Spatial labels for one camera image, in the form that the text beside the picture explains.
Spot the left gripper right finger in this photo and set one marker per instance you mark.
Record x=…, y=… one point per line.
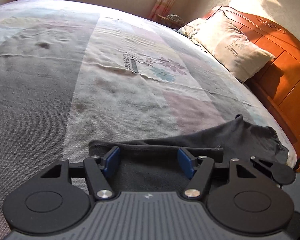
x=198, y=170

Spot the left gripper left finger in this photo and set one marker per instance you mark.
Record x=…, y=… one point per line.
x=98, y=169

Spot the dark grey trousers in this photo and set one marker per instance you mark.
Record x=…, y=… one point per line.
x=151, y=164

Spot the orange wooden headboard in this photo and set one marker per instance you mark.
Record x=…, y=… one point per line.
x=277, y=84

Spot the pastel patchwork bed sheet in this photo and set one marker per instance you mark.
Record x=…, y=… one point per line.
x=71, y=73

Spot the cream printed pillow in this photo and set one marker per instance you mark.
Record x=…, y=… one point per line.
x=227, y=44

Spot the wooden bedside table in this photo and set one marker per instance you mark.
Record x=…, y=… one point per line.
x=167, y=22

